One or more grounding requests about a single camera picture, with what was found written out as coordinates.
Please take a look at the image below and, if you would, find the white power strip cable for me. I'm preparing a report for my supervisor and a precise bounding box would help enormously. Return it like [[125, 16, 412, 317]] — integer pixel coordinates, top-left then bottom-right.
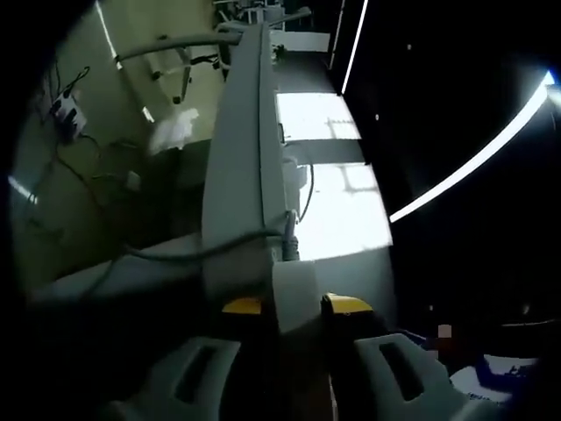
[[87, 209, 302, 300]]

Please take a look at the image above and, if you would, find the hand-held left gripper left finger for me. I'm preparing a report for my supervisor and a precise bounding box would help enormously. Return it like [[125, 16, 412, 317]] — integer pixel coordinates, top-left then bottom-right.
[[108, 296, 270, 421]]

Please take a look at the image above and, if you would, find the crumpled white bag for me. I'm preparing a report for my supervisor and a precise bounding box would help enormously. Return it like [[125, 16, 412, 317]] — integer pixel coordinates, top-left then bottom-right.
[[147, 107, 202, 155]]

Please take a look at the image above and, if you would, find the floor power strip with plugs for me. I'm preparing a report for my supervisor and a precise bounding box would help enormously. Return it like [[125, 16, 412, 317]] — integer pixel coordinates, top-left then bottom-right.
[[49, 84, 89, 142]]

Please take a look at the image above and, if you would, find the small bright window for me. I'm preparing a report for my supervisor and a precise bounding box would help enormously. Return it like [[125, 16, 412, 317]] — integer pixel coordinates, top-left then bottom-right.
[[274, 90, 364, 145]]

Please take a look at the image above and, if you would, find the grey curved tube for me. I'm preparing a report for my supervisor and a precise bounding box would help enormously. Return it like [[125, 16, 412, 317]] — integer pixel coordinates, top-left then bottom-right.
[[115, 32, 243, 63]]

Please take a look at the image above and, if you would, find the tangle of black floor cables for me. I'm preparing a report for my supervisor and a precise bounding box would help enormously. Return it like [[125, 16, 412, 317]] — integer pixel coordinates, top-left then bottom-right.
[[25, 65, 146, 223]]

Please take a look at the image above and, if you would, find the straight ceiling light strip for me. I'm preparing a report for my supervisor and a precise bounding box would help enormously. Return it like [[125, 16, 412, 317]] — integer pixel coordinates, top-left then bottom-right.
[[340, 0, 370, 96]]

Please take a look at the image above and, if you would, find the blue and white cloth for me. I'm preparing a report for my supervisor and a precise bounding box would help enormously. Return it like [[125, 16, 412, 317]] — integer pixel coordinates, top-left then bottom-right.
[[451, 353, 541, 403]]

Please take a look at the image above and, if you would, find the large bright window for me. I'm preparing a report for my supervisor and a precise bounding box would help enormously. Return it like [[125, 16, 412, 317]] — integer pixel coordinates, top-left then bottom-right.
[[284, 162, 394, 265]]

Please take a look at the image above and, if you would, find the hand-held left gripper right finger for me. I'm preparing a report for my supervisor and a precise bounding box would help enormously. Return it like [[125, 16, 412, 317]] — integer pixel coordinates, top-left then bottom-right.
[[320, 292, 479, 421]]

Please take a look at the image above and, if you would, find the thin dark cable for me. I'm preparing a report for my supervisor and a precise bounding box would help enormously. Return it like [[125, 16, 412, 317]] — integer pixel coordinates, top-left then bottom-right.
[[296, 161, 316, 221]]

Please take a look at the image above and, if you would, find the long curved ceiling light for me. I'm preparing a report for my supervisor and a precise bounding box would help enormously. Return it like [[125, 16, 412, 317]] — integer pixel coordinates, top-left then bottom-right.
[[388, 69, 558, 223]]

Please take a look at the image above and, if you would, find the grey chair base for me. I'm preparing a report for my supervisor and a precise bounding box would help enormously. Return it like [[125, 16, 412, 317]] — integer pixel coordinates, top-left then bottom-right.
[[146, 43, 195, 105]]

